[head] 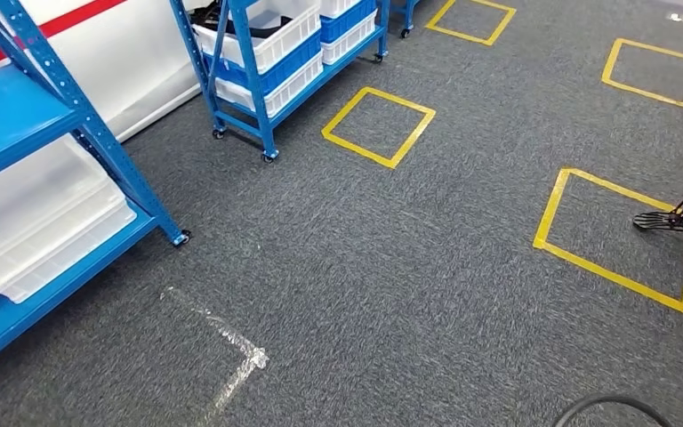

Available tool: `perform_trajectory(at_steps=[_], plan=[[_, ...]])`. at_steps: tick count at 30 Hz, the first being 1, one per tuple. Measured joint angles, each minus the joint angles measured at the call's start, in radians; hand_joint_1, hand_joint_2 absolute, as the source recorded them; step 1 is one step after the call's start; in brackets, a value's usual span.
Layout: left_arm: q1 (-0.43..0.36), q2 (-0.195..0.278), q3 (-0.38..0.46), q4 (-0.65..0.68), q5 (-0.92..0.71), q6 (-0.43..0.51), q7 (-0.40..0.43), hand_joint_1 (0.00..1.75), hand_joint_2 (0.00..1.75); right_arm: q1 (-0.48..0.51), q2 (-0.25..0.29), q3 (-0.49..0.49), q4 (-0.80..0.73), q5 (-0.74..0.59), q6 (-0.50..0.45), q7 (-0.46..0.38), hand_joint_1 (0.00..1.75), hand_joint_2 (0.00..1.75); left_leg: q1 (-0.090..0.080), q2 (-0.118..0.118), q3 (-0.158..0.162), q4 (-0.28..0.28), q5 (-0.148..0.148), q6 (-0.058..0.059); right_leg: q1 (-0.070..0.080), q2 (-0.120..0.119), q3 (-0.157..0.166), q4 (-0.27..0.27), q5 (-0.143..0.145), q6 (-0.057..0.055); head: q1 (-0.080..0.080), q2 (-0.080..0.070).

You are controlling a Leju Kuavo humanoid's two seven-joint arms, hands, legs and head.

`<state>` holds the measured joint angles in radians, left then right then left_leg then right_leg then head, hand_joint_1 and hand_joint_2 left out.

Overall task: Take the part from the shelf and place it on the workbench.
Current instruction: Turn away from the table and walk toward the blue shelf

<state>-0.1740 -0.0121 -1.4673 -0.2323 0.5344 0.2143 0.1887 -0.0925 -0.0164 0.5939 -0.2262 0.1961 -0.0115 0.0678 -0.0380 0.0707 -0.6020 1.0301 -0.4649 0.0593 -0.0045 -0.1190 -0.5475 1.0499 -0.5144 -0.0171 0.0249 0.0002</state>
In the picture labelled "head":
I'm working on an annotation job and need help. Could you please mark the blue metal shelf rack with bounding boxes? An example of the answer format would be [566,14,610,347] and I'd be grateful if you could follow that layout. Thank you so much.
[0,0,193,380]
[390,0,422,40]
[168,0,391,165]

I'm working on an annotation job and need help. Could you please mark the black curved part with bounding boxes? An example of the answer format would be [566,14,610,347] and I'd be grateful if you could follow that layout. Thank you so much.
[190,1,293,41]

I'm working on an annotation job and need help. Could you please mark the yellow floor tape square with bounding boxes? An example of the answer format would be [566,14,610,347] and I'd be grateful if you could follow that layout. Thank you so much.
[320,86,438,171]

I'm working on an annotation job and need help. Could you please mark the white plastic bin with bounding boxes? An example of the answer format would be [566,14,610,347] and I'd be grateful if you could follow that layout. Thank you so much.
[317,0,362,20]
[190,0,324,76]
[320,8,379,67]
[0,203,138,305]
[0,187,131,296]
[0,133,120,279]
[213,50,325,118]

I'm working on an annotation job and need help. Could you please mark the clear floor tape strip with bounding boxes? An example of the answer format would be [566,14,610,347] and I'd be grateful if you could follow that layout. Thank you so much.
[160,286,270,427]

